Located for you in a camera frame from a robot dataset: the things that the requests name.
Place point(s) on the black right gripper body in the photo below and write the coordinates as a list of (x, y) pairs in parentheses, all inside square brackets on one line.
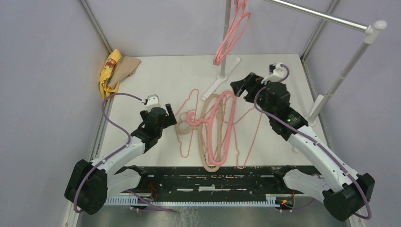
[(262, 104)]

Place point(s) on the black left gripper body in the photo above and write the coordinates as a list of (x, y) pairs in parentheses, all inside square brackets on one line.
[(168, 121)]

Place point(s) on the thick pink plastic hanger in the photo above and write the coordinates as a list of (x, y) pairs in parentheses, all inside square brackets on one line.
[(239, 5)]

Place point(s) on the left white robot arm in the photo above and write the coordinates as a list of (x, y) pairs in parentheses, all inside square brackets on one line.
[(93, 182)]

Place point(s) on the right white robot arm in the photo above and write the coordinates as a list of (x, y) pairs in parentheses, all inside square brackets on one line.
[(340, 188)]

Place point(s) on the yellow printed cloth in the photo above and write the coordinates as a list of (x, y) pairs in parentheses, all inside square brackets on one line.
[(106, 74)]

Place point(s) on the beige cloth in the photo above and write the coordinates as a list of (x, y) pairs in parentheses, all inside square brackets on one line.
[(125, 67)]

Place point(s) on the silver clothes rack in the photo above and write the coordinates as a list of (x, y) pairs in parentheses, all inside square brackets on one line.
[(280, 13)]

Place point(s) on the thin pink wire hanger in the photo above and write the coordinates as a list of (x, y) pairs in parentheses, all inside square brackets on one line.
[(184, 125)]

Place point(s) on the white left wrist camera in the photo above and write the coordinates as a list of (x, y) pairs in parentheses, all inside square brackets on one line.
[(152, 101)]

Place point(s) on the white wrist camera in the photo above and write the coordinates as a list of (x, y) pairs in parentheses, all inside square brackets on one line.
[(152, 101), (277, 72)]

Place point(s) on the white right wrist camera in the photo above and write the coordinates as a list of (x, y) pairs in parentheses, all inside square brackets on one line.
[(277, 72)]

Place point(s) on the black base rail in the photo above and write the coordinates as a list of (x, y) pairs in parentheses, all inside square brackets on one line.
[(195, 184)]

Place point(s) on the white slotted cable duct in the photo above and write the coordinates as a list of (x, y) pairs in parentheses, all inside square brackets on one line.
[(131, 200)]

